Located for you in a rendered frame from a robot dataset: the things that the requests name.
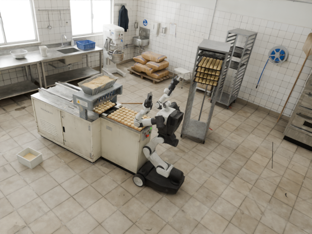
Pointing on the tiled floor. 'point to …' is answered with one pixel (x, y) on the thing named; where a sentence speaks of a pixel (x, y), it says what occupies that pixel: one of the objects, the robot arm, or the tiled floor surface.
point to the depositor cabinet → (68, 126)
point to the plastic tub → (29, 157)
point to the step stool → (183, 74)
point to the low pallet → (149, 76)
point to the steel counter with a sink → (60, 51)
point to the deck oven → (301, 120)
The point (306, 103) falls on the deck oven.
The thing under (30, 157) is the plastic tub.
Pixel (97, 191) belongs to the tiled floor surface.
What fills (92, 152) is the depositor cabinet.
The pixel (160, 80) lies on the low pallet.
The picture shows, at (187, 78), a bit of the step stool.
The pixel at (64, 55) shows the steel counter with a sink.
